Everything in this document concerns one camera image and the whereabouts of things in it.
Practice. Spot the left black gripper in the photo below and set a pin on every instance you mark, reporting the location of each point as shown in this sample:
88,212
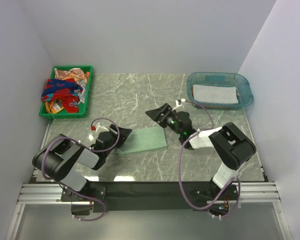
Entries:
123,133

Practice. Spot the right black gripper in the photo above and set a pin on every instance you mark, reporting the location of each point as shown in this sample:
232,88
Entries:
156,114

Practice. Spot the green panda towel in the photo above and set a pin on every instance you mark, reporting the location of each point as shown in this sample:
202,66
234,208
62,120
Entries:
144,140

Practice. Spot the red blue patterned cloth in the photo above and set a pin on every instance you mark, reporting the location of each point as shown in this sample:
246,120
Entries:
67,91

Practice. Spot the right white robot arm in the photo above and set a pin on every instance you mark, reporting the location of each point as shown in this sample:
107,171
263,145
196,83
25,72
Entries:
231,144

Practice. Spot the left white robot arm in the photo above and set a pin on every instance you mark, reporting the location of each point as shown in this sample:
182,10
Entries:
58,161

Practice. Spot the green plastic bin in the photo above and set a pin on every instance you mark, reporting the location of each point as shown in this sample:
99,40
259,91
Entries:
83,98

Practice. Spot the folded white towel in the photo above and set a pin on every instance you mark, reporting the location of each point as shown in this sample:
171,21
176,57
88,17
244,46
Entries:
215,94

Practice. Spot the orange yellow cloth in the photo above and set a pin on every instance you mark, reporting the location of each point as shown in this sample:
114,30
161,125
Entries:
54,106

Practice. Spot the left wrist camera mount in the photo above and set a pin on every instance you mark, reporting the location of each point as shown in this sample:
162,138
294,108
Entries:
98,127

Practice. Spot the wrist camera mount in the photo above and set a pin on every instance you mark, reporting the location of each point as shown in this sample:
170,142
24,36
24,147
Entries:
179,105
98,127

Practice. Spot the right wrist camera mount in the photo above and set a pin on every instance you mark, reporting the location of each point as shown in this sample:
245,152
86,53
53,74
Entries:
179,105

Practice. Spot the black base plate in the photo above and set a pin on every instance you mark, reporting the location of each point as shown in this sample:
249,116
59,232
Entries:
139,196

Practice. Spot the aluminium mounting rail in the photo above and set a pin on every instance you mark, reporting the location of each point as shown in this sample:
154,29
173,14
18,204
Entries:
259,195

